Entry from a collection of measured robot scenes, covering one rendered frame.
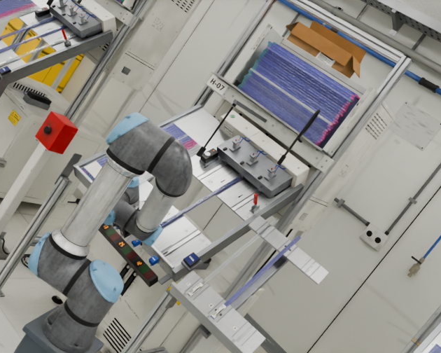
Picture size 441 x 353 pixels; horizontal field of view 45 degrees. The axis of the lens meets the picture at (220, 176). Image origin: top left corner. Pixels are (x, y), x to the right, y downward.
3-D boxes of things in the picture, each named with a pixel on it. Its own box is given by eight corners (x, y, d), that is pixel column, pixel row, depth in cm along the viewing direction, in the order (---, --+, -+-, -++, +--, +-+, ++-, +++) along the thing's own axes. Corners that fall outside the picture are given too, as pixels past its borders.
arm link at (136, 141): (60, 303, 144) (172, 140, 134) (15, 272, 143) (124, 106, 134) (75, 287, 156) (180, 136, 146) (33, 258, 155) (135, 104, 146)
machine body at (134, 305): (122, 400, 233) (203, 292, 223) (41, 293, 266) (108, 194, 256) (198, 377, 289) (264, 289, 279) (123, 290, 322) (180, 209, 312)
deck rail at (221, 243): (175, 282, 198) (175, 273, 194) (171, 279, 199) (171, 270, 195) (301, 195, 234) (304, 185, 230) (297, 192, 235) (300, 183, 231)
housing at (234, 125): (291, 198, 234) (297, 176, 224) (218, 138, 257) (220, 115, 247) (303, 190, 238) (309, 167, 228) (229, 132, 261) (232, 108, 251)
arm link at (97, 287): (96, 330, 144) (123, 291, 142) (55, 301, 144) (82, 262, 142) (108, 312, 156) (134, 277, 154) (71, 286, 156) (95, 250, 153)
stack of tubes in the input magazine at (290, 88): (318, 146, 224) (357, 93, 220) (236, 86, 248) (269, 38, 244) (327, 152, 235) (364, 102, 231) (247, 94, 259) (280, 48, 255)
